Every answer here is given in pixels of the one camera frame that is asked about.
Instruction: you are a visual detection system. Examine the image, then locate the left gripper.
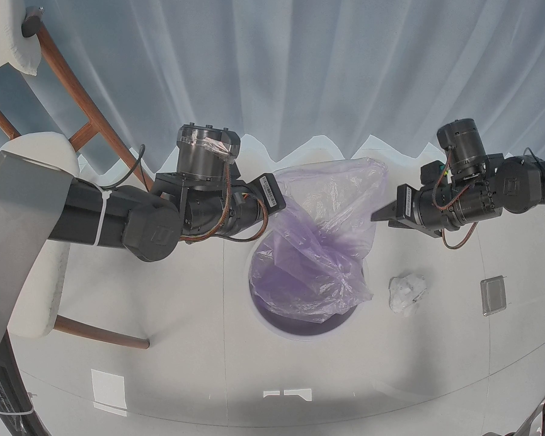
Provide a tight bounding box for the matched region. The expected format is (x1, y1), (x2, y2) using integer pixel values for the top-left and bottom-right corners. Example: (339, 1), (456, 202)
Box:
(233, 173), (288, 239)

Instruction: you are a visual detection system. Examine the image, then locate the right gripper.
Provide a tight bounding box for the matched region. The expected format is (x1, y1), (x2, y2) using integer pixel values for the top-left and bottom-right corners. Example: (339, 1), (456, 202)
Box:
(371, 183), (458, 238)

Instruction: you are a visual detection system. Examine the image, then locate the purple plastic bag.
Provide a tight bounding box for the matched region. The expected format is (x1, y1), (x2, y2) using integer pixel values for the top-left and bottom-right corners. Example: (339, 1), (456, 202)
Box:
(247, 156), (389, 335)

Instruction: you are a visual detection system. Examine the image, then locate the white trash bin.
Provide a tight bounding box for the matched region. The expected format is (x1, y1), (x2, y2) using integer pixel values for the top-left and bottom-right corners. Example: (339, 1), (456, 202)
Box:
(244, 239), (369, 342)

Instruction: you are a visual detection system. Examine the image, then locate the crumpled white paper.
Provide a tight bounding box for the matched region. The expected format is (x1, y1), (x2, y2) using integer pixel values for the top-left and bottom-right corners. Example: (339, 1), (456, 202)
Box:
(388, 273), (428, 318)

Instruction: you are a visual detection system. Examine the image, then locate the pale blue curtain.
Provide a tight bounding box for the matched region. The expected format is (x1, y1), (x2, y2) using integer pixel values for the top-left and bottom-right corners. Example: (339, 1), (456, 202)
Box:
(0, 0), (545, 179)

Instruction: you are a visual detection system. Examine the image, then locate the wooden chair with white cushions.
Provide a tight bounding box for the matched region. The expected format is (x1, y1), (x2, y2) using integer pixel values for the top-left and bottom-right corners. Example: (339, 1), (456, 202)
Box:
(0, 0), (158, 351)

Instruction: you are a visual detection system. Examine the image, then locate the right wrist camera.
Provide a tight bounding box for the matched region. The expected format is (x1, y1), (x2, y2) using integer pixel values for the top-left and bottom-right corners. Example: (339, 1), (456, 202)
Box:
(420, 161), (451, 195)

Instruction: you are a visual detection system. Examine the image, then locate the black cable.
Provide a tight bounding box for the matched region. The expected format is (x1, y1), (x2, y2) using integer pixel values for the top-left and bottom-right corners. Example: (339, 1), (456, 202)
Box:
(104, 144), (147, 190)

